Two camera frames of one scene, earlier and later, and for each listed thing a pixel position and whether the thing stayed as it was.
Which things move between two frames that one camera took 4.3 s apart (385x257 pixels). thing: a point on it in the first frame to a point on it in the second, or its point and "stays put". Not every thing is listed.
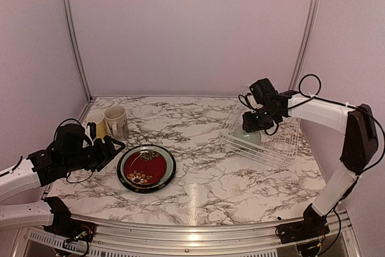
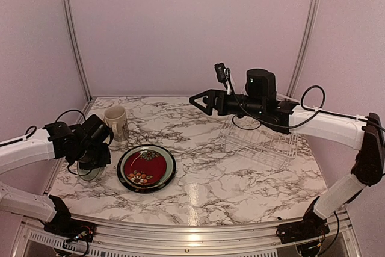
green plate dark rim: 121,181 stays put
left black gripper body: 99,158 stays put
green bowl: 255,136 to 92,174
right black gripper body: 263,121 to 228,109
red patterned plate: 145,168 stays put
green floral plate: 169,170 stays put
